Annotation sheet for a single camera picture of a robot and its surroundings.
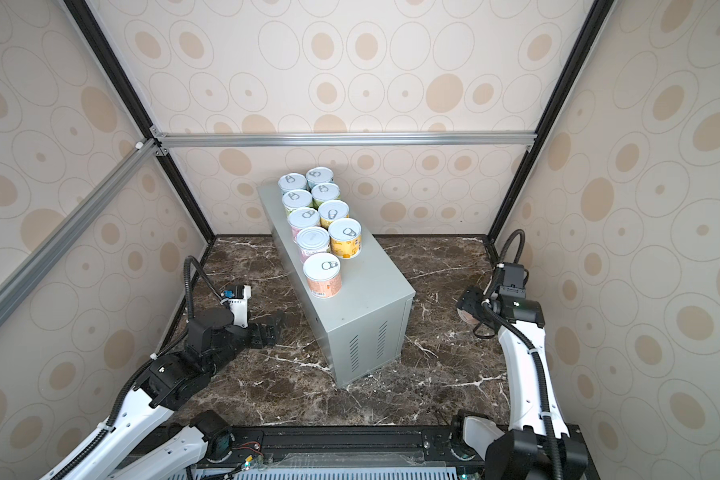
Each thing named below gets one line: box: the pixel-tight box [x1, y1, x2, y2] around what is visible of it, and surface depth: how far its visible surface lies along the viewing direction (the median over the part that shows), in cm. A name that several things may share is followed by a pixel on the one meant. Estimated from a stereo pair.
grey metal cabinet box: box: [258, 182, 416, 388], surface depth 66 cm
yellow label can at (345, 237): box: [328, 217, 362, 259], surface depth 68 cm
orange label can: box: [303, 252, 342, 299], surface depth 61 cm
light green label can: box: [282, 189, 313, 216], surface depth 75 cm
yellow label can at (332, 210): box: [318, 200, 350, 230], surface depth 72 cm
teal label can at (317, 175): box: [306, 166, 334, 191], surface depth 81 cm
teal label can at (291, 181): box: [278, 173, 308, 197], surface depth 80 cm
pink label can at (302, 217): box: [287, 207, 320, 243], surface depth 70 cm
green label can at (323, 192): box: [311, 183, 341, 210], surface depth 77 cm
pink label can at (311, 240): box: [296, 226, 330, 263], surface depth 66 cm
